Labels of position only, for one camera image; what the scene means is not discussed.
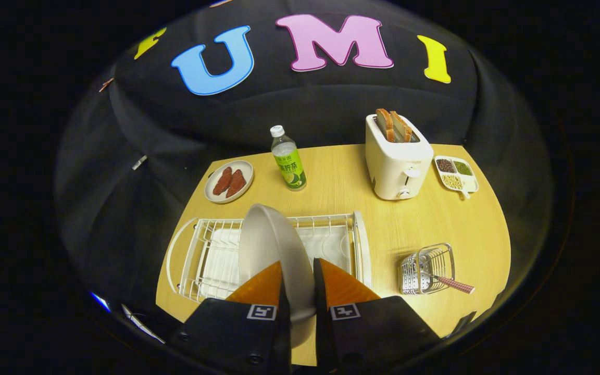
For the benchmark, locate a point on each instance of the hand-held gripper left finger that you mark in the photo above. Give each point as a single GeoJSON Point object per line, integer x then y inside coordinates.
{"type": "Point", "coordinates": [284, 333]}

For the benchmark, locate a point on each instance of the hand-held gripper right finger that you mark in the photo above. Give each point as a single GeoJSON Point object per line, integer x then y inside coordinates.
{"type": "Point", "coordinates": [321, 323]}

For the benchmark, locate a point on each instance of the grey round plate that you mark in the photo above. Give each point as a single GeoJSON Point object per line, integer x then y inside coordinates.
{"type": "Point", "coordinates": [269, 239]}

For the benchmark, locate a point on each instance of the white divided dish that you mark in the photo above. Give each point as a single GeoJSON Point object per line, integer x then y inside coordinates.
{"type": "Point", "coordinates": [471, 183]}

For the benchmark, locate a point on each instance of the red meat slice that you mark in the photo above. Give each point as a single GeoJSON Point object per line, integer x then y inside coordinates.
{"type": "Point", "coordinates": [222, 181]}
{"type": "Point", "coordinates": [236, 183]}

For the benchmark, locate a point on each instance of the green label drink bottle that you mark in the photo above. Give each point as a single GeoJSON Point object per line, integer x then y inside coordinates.
{"type": "Point", "coordinates": [289, 166]}

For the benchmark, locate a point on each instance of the small beige saucer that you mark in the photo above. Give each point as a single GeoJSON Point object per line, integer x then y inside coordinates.
{"type": "Point", "coordinates": [245, 169]}

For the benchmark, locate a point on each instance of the white toaster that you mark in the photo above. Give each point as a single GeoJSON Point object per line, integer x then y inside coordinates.
{"type": "Point", "coordinates": [394, 166]}

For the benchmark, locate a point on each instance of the pile of yellow beans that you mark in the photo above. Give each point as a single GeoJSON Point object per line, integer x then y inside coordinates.
{"type": "Point", "coordinates": [452, 181]}

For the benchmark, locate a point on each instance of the pile of dark beans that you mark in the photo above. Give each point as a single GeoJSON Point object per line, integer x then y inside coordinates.
{"type": "Point", "coordinates": [446, 165]}

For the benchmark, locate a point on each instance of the toast slice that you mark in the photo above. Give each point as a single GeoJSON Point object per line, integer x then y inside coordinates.
{"type": "Point", "coordinates": [402, 127]}
{"type": "Point", "coordinates": [385, 125]}

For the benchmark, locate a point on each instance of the pile of green beans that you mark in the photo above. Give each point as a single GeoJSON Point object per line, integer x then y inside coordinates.
{"type": "Point", "coordinates": [463, 168]}

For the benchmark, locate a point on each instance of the white cloth clip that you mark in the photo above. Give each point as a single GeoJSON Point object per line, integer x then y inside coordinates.
{"type": "Point", "coordinates": [139, 162]}

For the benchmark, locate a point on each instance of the pink cloth clip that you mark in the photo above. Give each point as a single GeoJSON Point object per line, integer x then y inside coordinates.
{"type": "Point", "coordinates": [106, 85]}

